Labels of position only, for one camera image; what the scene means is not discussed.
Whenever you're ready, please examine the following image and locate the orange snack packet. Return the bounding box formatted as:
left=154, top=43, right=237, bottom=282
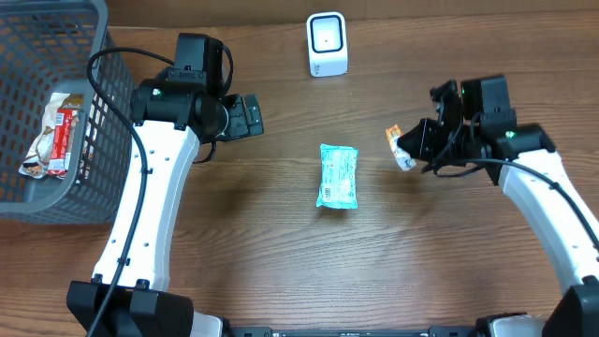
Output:
left=386, top=125, right=416, bottom=171

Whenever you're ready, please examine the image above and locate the teal tissue packet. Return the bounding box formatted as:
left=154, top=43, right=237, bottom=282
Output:
left=316, top=143, right=359, bottom=210

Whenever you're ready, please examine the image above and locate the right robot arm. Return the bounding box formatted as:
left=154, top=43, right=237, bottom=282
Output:
left=387, top=75, right=598, bottom=336

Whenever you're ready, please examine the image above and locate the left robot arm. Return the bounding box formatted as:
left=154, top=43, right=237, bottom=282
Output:
left=66, top=33, right=264, bottom=337

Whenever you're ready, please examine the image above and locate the white barcode scanner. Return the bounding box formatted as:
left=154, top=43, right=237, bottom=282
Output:
left=306, top=11, right=349, bottom=78

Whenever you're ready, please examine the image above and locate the red snack bar wrapper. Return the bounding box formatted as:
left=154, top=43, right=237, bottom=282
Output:
left=48, top=108, right=78, bottom=179

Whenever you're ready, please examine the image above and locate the grey plastic mesh basket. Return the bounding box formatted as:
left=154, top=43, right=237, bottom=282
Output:
left=1, top=1, right=132, bottom=224

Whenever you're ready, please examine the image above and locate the white brown snack packet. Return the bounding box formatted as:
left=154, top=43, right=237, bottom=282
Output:
left=19, top=93, right=83, bottom=179

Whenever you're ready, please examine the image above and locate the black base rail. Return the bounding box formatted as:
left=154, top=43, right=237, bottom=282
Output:
left=226, top=326, right=479, bottom=337

